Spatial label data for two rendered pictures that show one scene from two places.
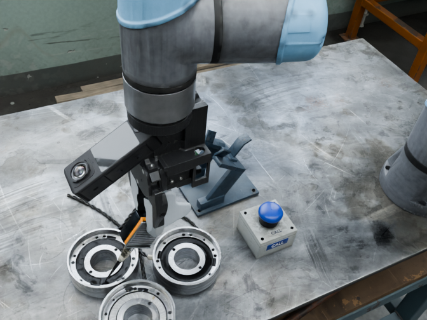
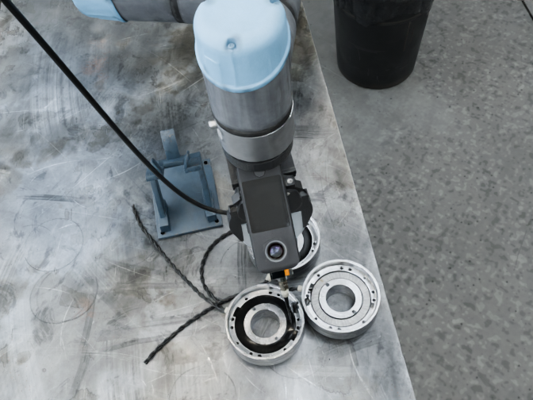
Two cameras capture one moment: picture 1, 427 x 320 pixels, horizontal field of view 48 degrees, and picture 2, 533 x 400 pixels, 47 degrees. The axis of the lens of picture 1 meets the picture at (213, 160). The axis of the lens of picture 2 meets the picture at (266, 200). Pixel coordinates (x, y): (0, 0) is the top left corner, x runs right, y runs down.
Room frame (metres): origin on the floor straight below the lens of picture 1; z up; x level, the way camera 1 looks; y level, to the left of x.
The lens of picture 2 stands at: (0.22, 0.39, 1.60)
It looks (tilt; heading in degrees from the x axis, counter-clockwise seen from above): 58 degrees down; 299
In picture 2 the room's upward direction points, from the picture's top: 8 degrees counter-clockwise
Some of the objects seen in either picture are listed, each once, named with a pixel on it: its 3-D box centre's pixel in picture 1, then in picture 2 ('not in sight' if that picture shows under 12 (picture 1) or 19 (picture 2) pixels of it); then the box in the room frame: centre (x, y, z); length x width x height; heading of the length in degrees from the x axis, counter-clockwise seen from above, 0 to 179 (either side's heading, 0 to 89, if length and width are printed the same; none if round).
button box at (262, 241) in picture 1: (269, 226); not in sight; (0.49, -0.11, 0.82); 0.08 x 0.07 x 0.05; 121
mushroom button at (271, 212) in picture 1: (269, 218); not in sight; (0.48, -0.10, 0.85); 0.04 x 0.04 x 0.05
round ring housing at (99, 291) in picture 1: (103, 263); (265, 325); (0.38, 0.15, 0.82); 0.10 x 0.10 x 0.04
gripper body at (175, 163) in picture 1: (165, 143); (260, 163); (0.40, 0.06, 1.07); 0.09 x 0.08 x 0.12; 124
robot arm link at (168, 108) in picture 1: (158, 88); (251, 121); (0.40, 0.07, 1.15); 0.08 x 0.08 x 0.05
